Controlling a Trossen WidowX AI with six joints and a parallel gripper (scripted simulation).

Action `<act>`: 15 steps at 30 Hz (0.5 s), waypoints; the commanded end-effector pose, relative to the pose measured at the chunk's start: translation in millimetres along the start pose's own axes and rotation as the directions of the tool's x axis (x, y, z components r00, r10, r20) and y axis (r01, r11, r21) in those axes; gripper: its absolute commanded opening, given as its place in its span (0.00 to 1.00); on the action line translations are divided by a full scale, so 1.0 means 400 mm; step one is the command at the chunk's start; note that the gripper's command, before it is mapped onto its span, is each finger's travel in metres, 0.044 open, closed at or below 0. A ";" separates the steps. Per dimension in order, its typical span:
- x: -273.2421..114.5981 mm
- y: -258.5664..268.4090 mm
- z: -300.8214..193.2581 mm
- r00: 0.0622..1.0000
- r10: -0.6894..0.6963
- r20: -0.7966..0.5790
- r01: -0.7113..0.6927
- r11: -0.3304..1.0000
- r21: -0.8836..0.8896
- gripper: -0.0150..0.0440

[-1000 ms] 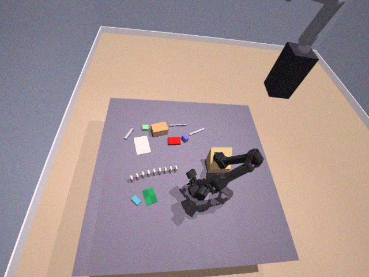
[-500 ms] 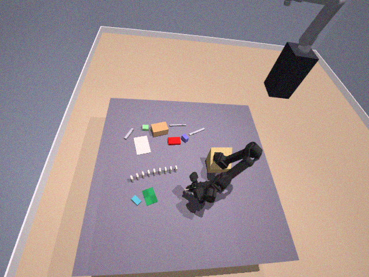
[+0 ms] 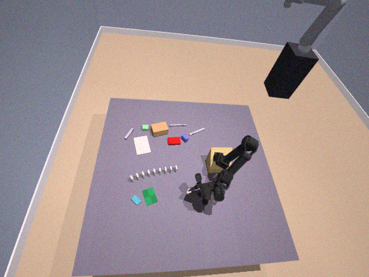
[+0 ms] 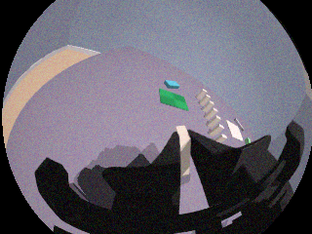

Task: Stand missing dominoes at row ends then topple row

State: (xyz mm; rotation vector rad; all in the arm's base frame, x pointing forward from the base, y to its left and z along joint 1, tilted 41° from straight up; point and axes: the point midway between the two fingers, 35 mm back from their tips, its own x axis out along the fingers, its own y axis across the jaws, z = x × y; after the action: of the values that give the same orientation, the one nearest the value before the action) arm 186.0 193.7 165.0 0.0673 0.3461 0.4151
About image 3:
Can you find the red rectangular block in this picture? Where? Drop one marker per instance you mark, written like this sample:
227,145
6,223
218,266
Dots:
174,141

